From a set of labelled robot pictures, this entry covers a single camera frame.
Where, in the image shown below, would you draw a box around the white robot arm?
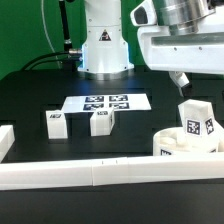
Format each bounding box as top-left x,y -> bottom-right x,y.
79,0 -> 224,88

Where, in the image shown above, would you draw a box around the thin white cable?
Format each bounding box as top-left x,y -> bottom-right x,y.
40,0 -> 63,70

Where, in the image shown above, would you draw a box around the white marker sheet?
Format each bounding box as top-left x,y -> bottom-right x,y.
62,93 -> 151,113

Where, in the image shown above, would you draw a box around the white U-shaped fence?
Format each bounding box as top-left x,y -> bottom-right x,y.
0,127 -> 224,190

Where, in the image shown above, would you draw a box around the black cables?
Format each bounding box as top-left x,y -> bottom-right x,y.
20,50 -> 83,72

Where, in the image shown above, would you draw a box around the white round stool seat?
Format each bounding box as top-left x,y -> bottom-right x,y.
153,127 -> 224,156

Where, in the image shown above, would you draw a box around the black vertical hose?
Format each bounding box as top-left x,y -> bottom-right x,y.
58,0 -> 73,51

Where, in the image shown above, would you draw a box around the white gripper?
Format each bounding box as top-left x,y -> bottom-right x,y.
130,0 -> 224,96

